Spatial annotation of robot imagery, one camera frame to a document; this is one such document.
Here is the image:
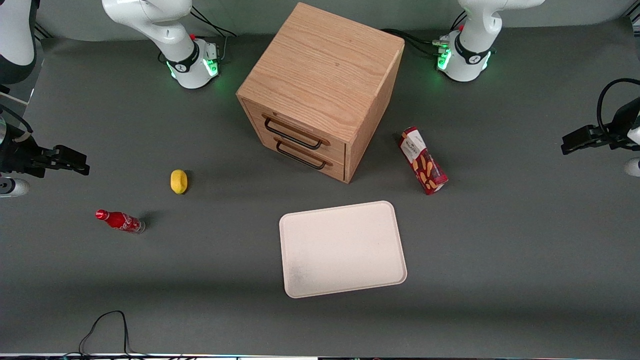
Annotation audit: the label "wooden drawer front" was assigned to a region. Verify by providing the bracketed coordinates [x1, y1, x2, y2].
[248, 120, 347, 183]
[241, 98, 347, 164]

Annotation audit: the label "red cola bottle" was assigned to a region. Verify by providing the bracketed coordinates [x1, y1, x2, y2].
[95, 209, 146, 235]

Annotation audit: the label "black left base cables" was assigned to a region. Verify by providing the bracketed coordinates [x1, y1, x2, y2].
[380, 10, 468, 59]

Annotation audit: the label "black looped floor cable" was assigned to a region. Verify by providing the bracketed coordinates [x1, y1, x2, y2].
[64, 310, 151, 359]

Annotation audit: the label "yellow lemon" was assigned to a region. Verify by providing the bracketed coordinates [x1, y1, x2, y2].
[170, 169, 189, 195]

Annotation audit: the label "black drawer handle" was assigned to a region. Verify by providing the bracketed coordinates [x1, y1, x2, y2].
[273, 137, 334, 171]
[263, 113, 331, 151]

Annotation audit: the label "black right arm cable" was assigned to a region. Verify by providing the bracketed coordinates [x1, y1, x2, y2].
[0, 102, 34, 146]

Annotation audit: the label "black base cables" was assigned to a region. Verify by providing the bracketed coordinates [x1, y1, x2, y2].
[190, 5, 237, 63]
[380, 10, 468, 59]

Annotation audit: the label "black right base cables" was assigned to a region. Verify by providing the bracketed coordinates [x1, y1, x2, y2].
[190, 5, 237, 63]

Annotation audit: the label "wooden two-drawer cabinet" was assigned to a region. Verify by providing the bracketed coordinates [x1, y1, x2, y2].
[236, 1, 406, 185]

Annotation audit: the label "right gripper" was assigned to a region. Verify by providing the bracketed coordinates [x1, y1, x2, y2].
[0, 132, 91, 179]

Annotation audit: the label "beige plastic tray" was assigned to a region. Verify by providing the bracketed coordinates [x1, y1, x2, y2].
[278, 200, 408, 299]

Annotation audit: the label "red cookie box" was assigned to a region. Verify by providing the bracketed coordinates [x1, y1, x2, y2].
[398, 126, 449, 196]

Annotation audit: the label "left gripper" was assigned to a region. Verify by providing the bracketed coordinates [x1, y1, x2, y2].
[561, 96, 640, 155]

